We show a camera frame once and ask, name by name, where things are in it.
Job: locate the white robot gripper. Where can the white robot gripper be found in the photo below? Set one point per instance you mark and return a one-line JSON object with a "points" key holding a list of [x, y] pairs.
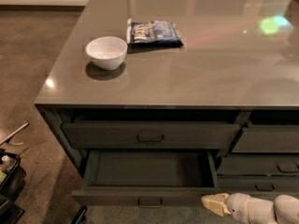
{"points": [[238, 203]]}

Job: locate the drawer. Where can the drawer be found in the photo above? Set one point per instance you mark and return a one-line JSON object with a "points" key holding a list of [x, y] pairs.
{"points": [[268, 139], [259, 183], [150, 134], [259, 165], [147, 179]]}

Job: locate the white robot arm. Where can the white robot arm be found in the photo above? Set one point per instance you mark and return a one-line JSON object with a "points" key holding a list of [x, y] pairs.
{"points": [[283, 210]]}

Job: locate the grey counter cabinet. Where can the grey counter cabinet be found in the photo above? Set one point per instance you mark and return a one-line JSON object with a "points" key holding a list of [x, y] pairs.
{"points": [[238, 65]]}

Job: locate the blue snack bag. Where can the blue snack bag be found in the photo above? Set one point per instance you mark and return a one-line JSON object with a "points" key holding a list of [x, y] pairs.
{"points": [[153, 33]]}

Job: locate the white ceramic bowl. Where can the white ceramic bowl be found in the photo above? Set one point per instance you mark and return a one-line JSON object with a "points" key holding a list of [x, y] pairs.
{"points": [[107, 52]]}

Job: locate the black cart with items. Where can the black cart with items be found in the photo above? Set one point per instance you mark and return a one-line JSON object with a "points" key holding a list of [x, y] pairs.
{"points": [[12, 182]]}

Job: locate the metal rod on floor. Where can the metal rod on floor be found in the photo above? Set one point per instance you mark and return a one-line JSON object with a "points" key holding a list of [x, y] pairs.
{"points": [[8, 139]]}

